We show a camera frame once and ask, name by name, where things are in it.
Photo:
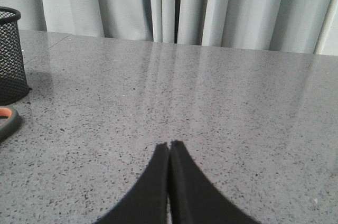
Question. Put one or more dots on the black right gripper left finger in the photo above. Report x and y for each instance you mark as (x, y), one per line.
(146, 201)

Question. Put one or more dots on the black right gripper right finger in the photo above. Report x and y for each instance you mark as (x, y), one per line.
(193, 198)

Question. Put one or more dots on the grey orange scissors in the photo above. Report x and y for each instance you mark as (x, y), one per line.
(11, 123)

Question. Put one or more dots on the black mesh pen holder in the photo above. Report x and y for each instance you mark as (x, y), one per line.
(12, 73)

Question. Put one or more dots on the grey curtain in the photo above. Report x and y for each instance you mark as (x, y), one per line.
(305, 26)

